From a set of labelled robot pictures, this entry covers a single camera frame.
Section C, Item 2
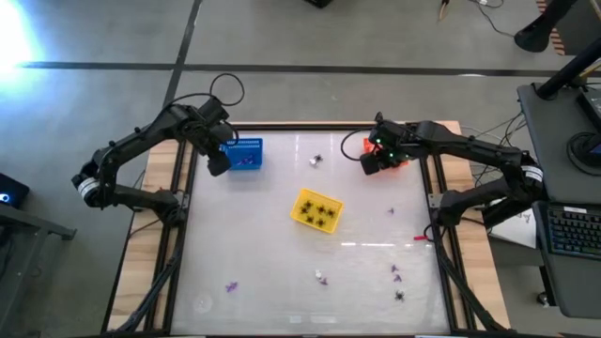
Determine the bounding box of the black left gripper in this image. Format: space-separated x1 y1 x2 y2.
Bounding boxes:
185 97 236 178

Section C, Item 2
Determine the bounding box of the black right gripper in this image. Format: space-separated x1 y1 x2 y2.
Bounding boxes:
360 119 424 176

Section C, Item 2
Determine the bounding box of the yellow plastic basket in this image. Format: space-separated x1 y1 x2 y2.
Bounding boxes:
289 187 346 235

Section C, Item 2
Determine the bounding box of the blue plastic basket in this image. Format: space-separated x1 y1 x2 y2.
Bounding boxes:
219 137 264 171

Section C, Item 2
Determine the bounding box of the orange plastic basket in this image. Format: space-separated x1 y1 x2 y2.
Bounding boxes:
362 137 408 171

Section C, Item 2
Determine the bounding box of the black desk leg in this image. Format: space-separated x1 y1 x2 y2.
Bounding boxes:
481 196 536 229

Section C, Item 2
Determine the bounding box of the white paper sheet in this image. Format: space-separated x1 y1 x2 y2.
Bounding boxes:
487 206 539 250

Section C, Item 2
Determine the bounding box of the grey desk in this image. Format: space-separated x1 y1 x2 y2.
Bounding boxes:
517 82 601 206

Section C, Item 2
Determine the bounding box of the grey metal stand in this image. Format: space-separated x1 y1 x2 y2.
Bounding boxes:
0 204 78 338

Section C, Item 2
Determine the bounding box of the black box with blue light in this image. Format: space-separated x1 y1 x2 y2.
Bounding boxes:
0 172 31 210

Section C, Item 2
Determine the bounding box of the round black base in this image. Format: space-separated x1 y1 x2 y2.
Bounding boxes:
566 131 601 177

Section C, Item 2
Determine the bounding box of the grey laptop table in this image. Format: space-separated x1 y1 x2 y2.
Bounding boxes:
530 201 601 320

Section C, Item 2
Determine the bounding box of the striped edge floor mat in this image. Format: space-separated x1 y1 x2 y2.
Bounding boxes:
536 0 601 56

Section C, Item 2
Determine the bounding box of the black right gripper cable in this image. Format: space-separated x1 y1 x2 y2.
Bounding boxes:
340 127 377 163

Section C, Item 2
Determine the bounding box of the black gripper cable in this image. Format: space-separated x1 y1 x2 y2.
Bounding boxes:
162 72 246 142
340 127 377 163

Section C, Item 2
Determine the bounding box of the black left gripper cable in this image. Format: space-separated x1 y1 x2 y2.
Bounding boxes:
162 72 246 142

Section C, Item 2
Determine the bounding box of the black floor cable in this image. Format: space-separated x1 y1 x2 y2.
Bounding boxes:
462 110 539 177

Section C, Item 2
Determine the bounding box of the cable with white plug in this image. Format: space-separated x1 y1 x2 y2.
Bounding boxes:
469 0 517 38

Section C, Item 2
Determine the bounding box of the black desk post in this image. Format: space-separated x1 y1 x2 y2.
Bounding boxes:
534 37 601 100

